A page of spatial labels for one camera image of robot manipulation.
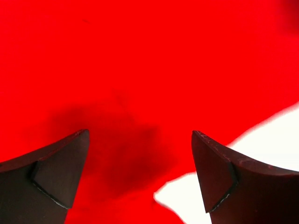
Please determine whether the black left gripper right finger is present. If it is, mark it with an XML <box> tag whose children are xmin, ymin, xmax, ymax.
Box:
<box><xmin>192</xmin><ymin>131</ymin><xmax>299</xmax><ymax>224</ymax></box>

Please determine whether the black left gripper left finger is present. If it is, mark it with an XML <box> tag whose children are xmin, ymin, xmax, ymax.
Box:
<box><xmin>0</xmin><ymin>129</ymin><xmax>90</xmax><ymax>224</ymax></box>

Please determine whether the red t shirt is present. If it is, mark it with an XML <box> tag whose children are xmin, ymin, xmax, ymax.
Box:
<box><xmin>0</xmin><ymin>0</ymin><xmax>299</xmax><ymax>224</ymax></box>

